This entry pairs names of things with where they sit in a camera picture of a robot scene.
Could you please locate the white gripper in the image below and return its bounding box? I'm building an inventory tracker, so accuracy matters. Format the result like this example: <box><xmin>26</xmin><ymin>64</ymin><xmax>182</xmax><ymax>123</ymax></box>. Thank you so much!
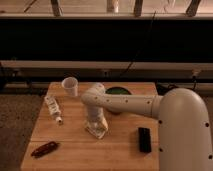
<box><xmin>87</xmin><ymin>107</ymin><xmax>104</xmax><ymax>122</ymax></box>

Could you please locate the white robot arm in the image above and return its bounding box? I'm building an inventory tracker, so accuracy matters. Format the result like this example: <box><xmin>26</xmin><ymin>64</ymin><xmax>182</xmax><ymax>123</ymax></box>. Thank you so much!
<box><xmin>81</xmin><ymin>83</ymin><xmax>213</xmax><ymax>171</ymax></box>

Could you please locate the green round lid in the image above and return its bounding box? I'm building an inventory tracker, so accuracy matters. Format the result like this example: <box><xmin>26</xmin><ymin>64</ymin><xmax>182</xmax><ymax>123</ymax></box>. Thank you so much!
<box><xmin>105</xmin><ymin>86</ymin><xmax>131</xmax><ymax>115</ymax></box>

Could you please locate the white paper cup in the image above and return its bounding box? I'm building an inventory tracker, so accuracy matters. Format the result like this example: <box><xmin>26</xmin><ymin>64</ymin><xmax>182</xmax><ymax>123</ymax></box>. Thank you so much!
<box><xmin>61</xmin><ymin>77</ymin><xmax>78</xmax><ymax>97</ymax></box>

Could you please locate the clear plastic bottle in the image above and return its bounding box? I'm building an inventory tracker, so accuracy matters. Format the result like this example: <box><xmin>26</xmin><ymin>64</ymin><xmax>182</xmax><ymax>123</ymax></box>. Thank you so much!
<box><xmin>44</xmin><ymin>95</ymin><xmax>63</xmax><ymax>125</ymax></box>

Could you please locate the black rectangular box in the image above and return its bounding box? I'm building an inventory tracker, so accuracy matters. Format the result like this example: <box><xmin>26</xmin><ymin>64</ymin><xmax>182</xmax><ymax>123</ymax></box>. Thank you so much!
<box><xmin>138</xmin><ymin>127</ymin><xmax>152</xmax><ymax>153</ymax></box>

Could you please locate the black hanging cable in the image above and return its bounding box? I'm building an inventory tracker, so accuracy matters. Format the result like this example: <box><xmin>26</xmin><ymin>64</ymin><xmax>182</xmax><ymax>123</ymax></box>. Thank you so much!
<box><xmin>119</xmin><ymin>11</ymin><xmax>157</xmax><ymax>78</ymax></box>

